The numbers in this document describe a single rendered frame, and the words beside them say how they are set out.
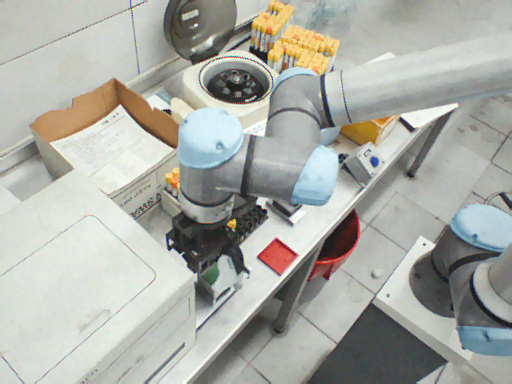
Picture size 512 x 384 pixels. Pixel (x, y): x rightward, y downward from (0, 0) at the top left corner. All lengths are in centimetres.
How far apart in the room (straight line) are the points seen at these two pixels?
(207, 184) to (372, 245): 169
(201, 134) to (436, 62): 30
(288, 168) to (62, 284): 34
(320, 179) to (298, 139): 6
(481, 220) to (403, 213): 149
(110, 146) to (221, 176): 62
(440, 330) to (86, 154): 86
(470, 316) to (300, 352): 114
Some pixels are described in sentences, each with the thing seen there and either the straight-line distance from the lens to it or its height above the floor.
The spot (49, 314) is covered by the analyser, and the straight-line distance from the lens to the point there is 63.
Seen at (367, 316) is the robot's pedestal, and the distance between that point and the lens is 109.
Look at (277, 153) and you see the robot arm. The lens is 51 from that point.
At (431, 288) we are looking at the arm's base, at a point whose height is 96.
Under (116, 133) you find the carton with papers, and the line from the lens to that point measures 113.
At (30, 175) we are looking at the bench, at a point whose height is 88.
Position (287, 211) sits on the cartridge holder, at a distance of 102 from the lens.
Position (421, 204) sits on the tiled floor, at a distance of 242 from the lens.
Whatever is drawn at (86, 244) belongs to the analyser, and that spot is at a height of 117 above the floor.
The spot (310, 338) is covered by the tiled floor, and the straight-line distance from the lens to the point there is 188.
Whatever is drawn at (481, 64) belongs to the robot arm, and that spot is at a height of 145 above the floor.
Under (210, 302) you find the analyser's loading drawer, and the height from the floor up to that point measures 92.
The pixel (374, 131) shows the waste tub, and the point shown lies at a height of 95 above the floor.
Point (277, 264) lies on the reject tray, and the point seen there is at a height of 88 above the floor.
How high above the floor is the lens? 173
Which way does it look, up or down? 52 degrees down
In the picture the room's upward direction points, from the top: 10 degrees clockwise
